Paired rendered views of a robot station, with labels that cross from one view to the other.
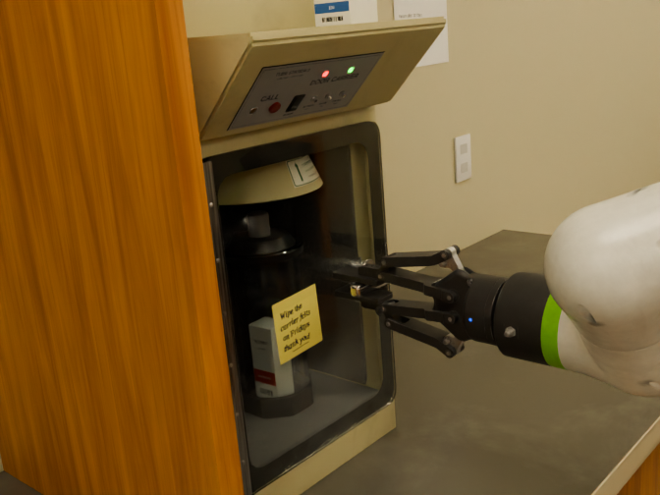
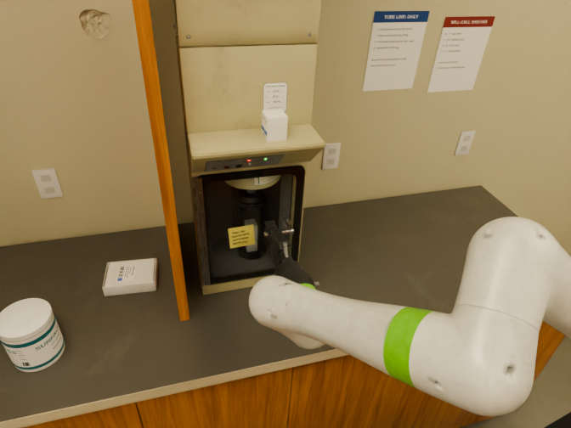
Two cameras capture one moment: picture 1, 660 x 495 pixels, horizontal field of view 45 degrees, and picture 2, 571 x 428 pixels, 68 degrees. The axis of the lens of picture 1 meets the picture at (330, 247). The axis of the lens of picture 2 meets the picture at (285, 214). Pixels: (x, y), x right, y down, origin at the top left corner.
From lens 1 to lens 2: 0.73 m
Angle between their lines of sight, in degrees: 34
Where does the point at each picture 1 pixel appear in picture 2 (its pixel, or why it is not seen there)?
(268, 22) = (243, 125)
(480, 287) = (282, 267)
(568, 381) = (386, 295)
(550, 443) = not seen: hidden behind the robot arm
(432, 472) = not seen: hidden behind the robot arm
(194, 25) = (200, 127)
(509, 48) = (534, 83)
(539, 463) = not seen: hidden behind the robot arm
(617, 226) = (262, 295)
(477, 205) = (468, 168)
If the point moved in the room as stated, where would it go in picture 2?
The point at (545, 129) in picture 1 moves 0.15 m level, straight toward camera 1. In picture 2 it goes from (550, 133) to (536, 142)
